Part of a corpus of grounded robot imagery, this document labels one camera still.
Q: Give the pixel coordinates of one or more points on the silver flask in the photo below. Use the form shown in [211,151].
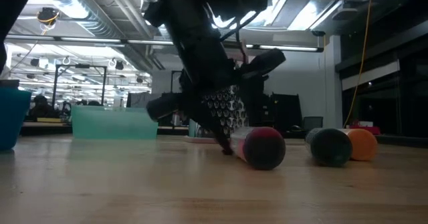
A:
[176,119]

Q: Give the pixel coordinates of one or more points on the red paint bottle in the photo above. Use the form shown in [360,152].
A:
[264,148]

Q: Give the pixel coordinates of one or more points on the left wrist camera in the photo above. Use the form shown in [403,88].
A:
[264,63]

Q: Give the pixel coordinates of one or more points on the red background box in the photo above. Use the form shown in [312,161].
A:
[366,130]

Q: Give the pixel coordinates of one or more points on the teal translucent plastic bin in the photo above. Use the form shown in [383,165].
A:
[113,123]

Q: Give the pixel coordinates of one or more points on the person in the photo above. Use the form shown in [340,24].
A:
[41,108]
[92,103]

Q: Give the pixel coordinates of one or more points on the pink metal box grater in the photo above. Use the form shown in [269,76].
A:
[230,107]

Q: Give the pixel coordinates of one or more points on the orange yellow paint bottle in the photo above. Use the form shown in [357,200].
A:
[364,143]

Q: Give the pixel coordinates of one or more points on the long ceiling light bar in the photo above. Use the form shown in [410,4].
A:
[287,47]

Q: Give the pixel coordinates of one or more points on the black paint bottle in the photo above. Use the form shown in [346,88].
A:
[329,147]

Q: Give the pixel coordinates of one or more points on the black background panel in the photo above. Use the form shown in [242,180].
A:
[286,110]

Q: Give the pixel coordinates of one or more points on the large dark blue bin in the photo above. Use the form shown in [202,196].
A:
[13,117]

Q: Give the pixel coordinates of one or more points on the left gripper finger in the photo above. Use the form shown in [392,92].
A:
[209,117]

